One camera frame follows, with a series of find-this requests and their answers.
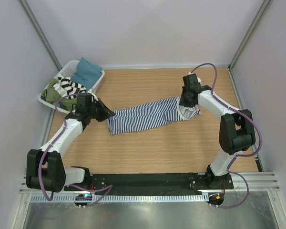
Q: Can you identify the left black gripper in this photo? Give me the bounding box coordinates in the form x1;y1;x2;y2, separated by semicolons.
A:
87;98;115;123

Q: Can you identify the blue white striped tank top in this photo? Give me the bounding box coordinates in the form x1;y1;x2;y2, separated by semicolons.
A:
107;97;201;135

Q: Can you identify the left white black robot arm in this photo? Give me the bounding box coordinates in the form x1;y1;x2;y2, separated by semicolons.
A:
26;93;115;193

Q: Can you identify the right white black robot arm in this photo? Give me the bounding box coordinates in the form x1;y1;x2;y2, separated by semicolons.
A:
179;73;255;189

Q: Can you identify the teal folded cloth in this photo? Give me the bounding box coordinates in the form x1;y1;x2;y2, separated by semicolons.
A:
71;57;103;91

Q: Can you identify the black white striped garment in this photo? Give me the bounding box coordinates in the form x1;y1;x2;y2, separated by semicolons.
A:
53;74;86;99

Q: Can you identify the olive green garment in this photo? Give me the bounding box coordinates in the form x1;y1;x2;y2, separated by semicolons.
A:
39;78;77;114

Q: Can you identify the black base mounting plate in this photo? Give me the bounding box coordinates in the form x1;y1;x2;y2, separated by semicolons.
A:
77;173;234;195

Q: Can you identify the white slotted cable duct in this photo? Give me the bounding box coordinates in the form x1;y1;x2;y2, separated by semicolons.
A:
30;193;209;203

